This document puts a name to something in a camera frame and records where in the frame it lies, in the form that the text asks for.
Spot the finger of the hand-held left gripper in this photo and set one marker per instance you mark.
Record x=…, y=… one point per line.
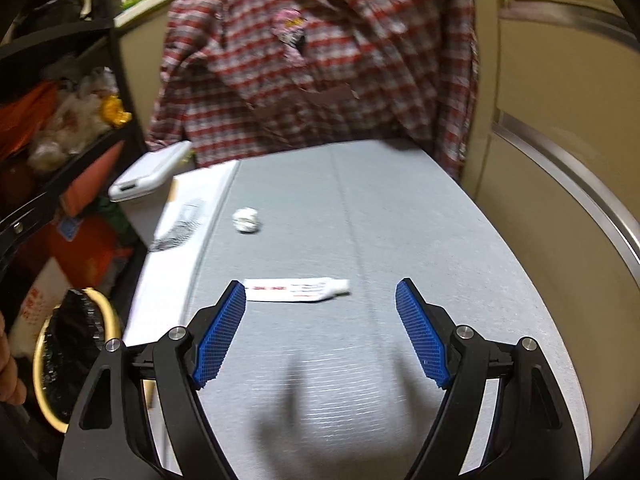
x=20, y=232

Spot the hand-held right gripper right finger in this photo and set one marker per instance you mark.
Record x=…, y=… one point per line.
x=422, y=332

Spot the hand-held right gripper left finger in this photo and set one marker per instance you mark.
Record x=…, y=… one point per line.
x=220, y=335

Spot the white tube with red print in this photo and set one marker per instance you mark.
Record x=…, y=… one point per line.
x=295, y=290

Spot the round bin with black liner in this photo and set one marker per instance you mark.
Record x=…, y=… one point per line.
x=70, y=350

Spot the person's left hand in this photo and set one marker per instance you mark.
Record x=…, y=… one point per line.
x=10, y=380

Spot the orange packaged food bag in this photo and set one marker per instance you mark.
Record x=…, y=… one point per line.
x=85, y=250

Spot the white sack with red print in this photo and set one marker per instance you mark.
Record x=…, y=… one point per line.
x=35, y=305

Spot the orange plastic bag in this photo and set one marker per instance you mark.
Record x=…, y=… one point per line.
x=30, y=115

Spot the crumpled paper ball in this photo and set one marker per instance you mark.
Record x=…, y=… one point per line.
x=246, y=220

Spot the white plastic bags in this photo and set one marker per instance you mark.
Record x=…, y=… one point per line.
x=75, y=120

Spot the white printed table cover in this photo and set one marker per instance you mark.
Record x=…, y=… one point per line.
x=200, y=200

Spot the white pedal bin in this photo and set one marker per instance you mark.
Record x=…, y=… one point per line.
x=150, y=170

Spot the yellow plastic bag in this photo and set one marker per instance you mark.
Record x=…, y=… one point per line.
x=115, y=112

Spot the black shelf rack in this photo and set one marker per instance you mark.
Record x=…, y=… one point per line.
x=120, y=85

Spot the dark cooking pot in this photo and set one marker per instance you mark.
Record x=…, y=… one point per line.
x=65, y=7

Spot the beige kitchen cabinet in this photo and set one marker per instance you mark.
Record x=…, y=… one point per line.
x=550, y=85

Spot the red plaid shirt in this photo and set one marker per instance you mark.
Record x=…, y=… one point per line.
x=325, y=60

